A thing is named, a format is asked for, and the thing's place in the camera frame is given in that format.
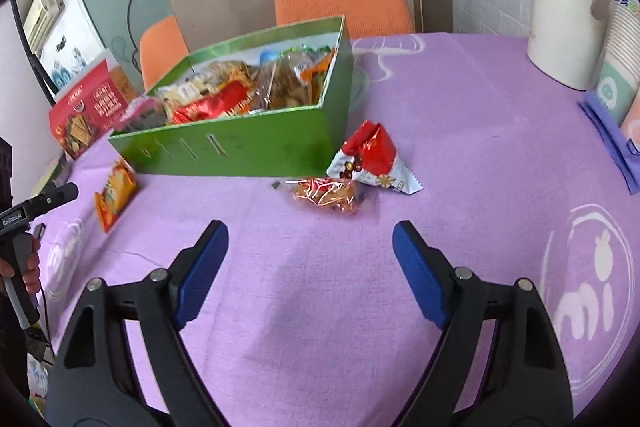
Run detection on left orange chair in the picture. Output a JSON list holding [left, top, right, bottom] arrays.
[[139, 15, 189, 91]]

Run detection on red snack packet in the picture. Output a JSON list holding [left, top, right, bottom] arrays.
[[171, 80, 253, 124]]

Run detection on red white triangular packet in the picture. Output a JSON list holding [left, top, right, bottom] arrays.
[[326, 120, 423, 195]]

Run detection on clear orange nut packet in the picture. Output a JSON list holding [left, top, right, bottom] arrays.
[[291, 178, 370, 215]]

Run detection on clear brown snack packet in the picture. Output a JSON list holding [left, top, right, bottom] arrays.
[[252, 57, 312, 110]]

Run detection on brown cardboard sheet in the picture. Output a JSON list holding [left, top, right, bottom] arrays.
[[170, 0, 276, 52]]

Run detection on orange green snack packet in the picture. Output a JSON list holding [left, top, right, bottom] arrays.
[[94, 158, 138, 233]]

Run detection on white air conditioner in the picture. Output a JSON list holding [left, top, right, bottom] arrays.
[[23, 0, 65, 55]]

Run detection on green white cardboard box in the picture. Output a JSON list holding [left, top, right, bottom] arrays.
[[108, 16, 354, 178]]

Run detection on person left hand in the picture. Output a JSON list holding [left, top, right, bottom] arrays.
[[0, 236, 41, 295]]

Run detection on red cracker box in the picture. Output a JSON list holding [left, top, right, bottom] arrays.
[[48, 49, 139, 159]]

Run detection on purple tablecloth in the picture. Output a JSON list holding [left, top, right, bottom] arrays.
[[41, 34, 639, 426]]

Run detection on paper cups package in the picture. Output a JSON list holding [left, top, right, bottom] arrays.
[[577, 0, 640, 196]]

